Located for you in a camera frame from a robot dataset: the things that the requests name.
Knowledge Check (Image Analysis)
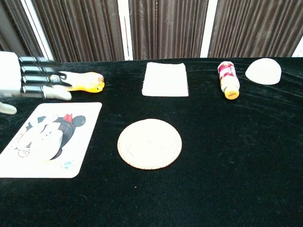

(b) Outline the dark brown pleated curtain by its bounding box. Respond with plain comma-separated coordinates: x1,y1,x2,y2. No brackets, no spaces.
0,0,47,59
208,0,303,58
129,0,209,60
32,0,125,62

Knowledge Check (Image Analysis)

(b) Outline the black velvet tablecloth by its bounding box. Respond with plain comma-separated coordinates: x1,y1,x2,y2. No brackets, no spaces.
0,56,303,227

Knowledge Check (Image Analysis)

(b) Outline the white metal frame post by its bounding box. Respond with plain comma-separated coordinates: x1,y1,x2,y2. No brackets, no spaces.
20,0,55,61
117,0,134,61
200,0,218,59
292,44,303,58

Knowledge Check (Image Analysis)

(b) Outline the cartoon print mouse pad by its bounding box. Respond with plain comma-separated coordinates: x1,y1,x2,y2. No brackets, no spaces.
0,102,103,179

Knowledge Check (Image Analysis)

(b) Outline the round woven straw coaster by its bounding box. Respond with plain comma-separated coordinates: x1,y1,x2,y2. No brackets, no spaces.
117,118,183,170

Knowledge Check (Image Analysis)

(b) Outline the white spiral notebook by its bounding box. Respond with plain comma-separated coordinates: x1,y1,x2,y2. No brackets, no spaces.
141,62,189,97

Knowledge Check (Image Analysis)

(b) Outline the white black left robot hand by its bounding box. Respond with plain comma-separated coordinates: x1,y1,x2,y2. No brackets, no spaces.
0,51,72,115

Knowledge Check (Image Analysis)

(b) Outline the white round bowl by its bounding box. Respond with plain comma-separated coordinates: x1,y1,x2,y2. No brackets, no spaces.
245,58,282,85

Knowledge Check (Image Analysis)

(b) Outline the orange tea plastic bottle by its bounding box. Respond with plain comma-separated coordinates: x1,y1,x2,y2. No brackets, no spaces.
51,71,105,94

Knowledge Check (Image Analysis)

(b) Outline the red white coffee bottle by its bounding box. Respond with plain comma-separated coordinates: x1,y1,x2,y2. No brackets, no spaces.
217,61,240,100

